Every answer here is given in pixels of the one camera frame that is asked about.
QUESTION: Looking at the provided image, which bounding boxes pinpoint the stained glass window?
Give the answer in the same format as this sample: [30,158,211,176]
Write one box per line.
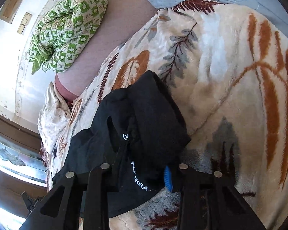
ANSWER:
[0,142,47,187]

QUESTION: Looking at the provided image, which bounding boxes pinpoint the white floral pillow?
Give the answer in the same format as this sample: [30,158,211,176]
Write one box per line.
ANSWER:
[37,82,71,155]

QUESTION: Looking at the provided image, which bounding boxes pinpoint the green white patterned quilt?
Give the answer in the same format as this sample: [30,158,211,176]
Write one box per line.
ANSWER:
[28,0,108,74]

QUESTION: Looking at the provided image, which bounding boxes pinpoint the black pants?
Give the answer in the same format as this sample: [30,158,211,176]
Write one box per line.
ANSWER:
[53,71,190,217]

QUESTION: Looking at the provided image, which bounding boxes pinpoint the leaf-patterned fleece blanket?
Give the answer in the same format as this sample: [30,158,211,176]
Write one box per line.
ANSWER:
[44,0,288,229]

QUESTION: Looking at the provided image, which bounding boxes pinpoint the pink quilted bedspread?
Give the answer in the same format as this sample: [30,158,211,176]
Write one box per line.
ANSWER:
[55,0,156,102]

